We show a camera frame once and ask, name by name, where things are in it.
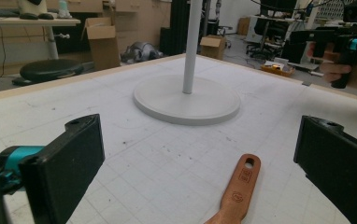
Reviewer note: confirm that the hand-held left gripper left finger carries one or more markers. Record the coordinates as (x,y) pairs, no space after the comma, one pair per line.
(64,168)

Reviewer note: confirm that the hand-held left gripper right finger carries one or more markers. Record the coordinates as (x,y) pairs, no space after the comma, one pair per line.
(338,161)

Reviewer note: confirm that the yellow tray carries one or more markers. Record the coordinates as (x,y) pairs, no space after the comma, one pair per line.
(278,69)

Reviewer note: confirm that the black office chair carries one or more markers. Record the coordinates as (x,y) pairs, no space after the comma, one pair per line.
(271,31)

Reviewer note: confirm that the black round stool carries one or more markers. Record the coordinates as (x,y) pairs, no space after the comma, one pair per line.
(50,70)

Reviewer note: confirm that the brown carton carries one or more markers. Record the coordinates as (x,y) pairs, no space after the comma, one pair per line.
(243,25)

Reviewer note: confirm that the tall open cardboard box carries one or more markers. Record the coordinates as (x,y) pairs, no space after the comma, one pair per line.
(103,43)

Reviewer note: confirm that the white stand with round base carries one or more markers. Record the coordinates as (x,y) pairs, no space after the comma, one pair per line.
(187,102)

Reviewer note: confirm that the grey robot shell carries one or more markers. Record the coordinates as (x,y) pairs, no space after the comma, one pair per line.
(140,51)

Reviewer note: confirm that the small cardboard box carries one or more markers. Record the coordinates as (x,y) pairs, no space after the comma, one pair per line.
(212,46)

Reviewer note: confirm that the white desk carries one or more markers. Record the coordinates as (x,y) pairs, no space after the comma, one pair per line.
(30,21)

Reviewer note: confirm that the pale green bottle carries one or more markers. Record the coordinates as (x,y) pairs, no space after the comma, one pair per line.
(64,9)

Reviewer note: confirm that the wooden cabinets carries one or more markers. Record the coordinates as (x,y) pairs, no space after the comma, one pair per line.
(136,21)

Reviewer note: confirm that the black and white figure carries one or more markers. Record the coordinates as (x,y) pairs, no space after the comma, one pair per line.
(31,7)

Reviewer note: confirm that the black curtain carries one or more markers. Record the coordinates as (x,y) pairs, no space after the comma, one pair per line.
(175,25)

